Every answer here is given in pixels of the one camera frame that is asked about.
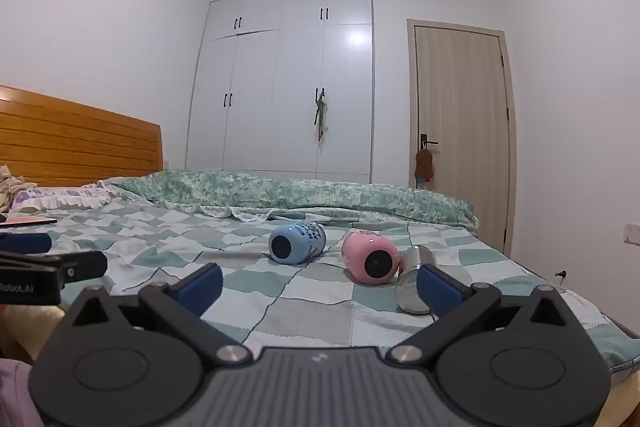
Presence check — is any beige wooden door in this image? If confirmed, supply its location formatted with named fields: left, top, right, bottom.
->
left=407, top=19, right=516, bottom=259

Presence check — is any wooden headboard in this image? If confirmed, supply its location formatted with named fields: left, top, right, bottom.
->
left=0, top=84, right=165, bottom=188

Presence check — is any blue cup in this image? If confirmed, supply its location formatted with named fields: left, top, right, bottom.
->
left=268, top=222, right=327, bottom=266

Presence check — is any white wardrobe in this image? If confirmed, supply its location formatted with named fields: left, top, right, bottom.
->
left=185, top=0, right=375, bottom=183

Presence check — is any green floral quilt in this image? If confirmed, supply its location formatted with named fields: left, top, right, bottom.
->
left=97, top=169, right=476, bottom=229

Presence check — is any pink cup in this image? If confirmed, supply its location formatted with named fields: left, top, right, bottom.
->
left=341, top=230, right=405, bottom=286

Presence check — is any purple floral pillow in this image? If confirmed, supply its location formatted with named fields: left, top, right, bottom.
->
left=10, top=184, right=122, bottom=214

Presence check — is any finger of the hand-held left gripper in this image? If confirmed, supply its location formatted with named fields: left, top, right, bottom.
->
left=0, top=232, right=54, bottom=254
left=0, top=250, right=109, bottom=282

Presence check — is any flat dark tablet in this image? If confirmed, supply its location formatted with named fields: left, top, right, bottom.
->
left=0, top=214, right=59, bottom=228

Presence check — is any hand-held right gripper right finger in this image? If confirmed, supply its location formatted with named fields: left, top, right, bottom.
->
left=389, top=264, right=577, bottom=365

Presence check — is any green hanging ornament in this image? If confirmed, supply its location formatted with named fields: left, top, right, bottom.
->
left=312, top=89, right=331, bottom=141

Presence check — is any pink clothing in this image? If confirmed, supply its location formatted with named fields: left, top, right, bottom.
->
left=0, top=357, right=38, bottom=427

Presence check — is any brown bag on handle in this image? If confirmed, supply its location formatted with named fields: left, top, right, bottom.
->
left=413, top=146, right=434, bottom=190

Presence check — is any checkered bed sheet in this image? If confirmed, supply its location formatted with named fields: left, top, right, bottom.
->
left=0, top=197, right=640, bottom=374

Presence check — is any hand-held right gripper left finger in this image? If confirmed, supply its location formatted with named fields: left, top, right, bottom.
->
left=64, top=263, right=252, bottom=366

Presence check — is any stainless steel cup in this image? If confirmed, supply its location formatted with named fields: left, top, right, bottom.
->
left=394, top=245, right=440, bottom=316

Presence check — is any cream crumpled cloth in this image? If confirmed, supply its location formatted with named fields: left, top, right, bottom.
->
left=0, top=164, right=27, bottom=214

